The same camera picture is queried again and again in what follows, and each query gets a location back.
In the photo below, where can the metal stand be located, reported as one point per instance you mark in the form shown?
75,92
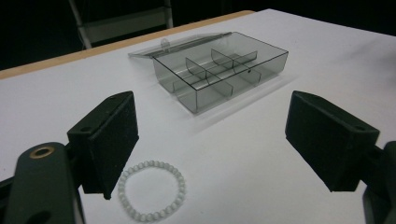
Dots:
124,21

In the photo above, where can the clear grey compartment box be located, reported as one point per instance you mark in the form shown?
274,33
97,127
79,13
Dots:
218,70

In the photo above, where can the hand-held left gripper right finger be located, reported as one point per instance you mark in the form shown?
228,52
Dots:
330,137

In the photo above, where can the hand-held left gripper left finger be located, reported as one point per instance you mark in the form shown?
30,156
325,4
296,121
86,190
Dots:
106,146

